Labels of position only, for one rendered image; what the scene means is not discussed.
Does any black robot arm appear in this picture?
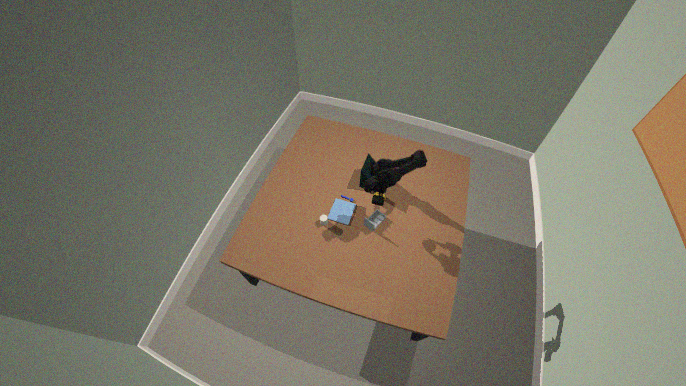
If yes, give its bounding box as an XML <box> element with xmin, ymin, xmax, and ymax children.
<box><xmin>363</xmin><ymin>150</ymin><xmax>427</xmax><ymax>192</ymax></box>

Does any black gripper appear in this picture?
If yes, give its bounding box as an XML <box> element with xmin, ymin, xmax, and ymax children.
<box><xmin>372</xmin><ymin>185</ymin><xmax>387</xmax><ymax>206</ymax></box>

